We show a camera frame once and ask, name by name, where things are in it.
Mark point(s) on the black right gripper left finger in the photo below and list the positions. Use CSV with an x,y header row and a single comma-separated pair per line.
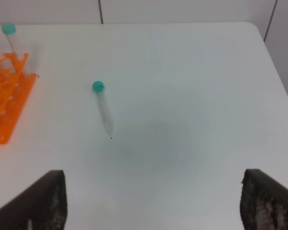
x,y
42,206

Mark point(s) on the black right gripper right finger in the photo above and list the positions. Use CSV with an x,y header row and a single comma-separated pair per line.
x,y
263,202

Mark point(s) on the teal-capped test tube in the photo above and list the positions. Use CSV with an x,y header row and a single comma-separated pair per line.
x,y
103,108

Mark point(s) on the orange test tube rack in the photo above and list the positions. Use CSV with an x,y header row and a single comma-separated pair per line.
x,y
15,89

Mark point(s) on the teal-capped tube rightmost back row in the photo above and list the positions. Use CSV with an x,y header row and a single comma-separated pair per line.
x,y
9,30

